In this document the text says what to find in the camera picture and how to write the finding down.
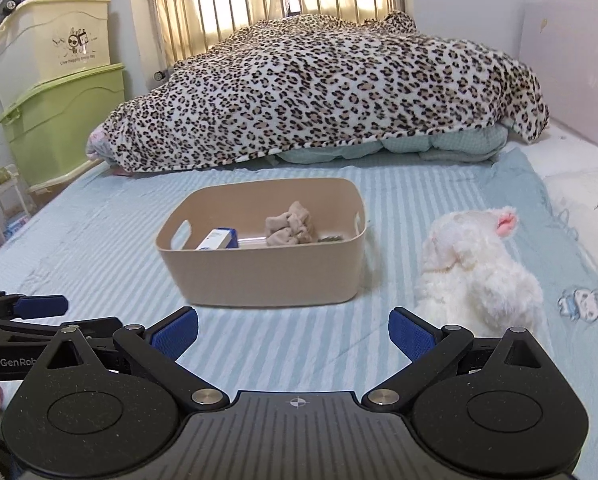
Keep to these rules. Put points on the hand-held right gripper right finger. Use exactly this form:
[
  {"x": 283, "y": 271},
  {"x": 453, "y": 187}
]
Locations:
[{"x": 411, "y": 335}]

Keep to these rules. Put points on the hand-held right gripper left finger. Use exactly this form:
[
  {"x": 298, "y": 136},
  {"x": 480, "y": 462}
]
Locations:
[{"x": 176, "y": 332}]

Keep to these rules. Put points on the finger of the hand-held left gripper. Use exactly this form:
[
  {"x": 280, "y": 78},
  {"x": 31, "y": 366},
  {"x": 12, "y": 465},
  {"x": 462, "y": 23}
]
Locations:
[
  {"x": 24, "y": 330},
  {"x": 44, "y": 306}
]

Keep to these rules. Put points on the beige plastic storage basket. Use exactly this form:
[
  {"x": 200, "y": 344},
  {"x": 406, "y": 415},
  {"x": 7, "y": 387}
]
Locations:
[{"x": 259, "y": 280}]

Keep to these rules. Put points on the blue tissue pack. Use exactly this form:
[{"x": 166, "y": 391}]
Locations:
[{"x": 219, "y": 240}]

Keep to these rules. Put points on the beige cloth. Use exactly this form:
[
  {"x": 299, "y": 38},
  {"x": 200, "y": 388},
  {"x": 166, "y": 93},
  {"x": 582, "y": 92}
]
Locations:
[{"x": 291, "y": 225}]

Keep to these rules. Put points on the white plush lamb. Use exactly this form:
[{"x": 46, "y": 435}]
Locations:
[{"x": 479, "y": 280}]

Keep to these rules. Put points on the blue striped bed sheet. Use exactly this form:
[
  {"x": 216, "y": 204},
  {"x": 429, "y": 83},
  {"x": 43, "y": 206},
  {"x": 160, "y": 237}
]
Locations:
[{"x": 104, "y": 240}]

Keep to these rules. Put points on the pink floral cloth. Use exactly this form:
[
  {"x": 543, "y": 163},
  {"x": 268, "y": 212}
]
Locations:
[{"x": 96, "y": 142}]

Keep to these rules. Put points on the green plastic storage bin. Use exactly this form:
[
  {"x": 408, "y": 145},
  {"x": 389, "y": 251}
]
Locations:
[{"x": 64, "y": 125}]

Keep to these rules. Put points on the teal quilt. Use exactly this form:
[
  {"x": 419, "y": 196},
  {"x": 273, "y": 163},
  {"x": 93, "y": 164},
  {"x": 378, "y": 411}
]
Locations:
[{"x": 429, "y": 145}]

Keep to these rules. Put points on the white pillow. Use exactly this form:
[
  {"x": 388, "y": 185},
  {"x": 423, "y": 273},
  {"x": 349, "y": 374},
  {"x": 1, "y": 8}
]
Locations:
[{"x": 579, "y": 180}]

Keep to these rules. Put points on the cream plastic storage bin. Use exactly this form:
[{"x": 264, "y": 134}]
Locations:
[{"x": 44, "y": 45}]

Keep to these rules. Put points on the leopard print blanket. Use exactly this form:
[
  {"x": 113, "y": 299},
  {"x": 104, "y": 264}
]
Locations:
[{"x": 329, "y": 85}]

